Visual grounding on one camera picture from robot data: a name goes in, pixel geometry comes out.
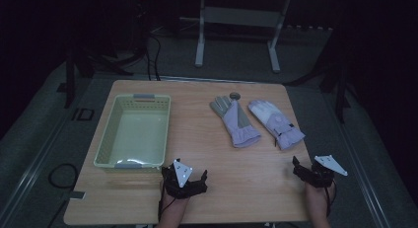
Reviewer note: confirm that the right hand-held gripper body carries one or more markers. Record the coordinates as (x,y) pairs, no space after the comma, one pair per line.
(323,173)

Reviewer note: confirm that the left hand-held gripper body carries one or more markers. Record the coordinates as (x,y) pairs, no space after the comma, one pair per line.
(179,185)

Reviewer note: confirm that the lilac glove with white back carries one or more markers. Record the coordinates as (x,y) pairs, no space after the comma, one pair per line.
(277,124)

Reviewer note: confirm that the lilac glove with grey palm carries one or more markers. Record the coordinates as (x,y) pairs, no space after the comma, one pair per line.
(236,122)

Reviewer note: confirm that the pale green plastic basket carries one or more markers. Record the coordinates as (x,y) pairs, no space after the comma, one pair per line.
(134,136)

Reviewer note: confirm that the person's left hand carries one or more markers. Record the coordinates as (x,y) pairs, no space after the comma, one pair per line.
(174,202)

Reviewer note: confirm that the person's right hand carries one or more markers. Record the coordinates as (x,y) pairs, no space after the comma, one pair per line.
(316,194)

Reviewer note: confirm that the black metal stand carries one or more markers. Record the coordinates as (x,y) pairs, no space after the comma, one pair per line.
(340,90)
(69,80)

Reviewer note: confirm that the round grey table grommet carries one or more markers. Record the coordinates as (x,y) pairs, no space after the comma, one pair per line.
(235,96)

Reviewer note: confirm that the grey tape strip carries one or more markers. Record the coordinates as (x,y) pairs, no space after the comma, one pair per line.
(76,195)

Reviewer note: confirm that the black tripod stand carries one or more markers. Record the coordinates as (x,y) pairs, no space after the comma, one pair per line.
(108,61)

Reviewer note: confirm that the white metal desk frame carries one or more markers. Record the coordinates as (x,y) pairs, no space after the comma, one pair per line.
(241,16)

